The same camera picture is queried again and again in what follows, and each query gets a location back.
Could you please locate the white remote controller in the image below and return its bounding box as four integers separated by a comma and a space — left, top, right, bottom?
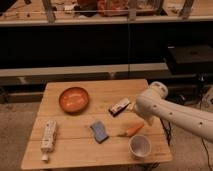
41, 120, 57, 162

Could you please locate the black box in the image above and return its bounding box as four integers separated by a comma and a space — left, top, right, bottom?
165, 45, 213, 75

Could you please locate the orange bowl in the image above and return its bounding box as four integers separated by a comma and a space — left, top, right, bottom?
59, 87, 89, 114

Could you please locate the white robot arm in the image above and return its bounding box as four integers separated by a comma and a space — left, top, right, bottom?
134, 81, 213, 143

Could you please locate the orange pepper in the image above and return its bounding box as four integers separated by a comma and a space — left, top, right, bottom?
118, 122, 144, 137

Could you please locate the wooden table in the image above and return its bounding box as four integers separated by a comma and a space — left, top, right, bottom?
21, 79, 172, 170

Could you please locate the blue sponge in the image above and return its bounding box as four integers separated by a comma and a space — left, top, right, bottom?
90, 121, 109, 144

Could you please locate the white ceramic cup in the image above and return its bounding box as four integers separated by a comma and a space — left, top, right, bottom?
129, 134, 151, 160

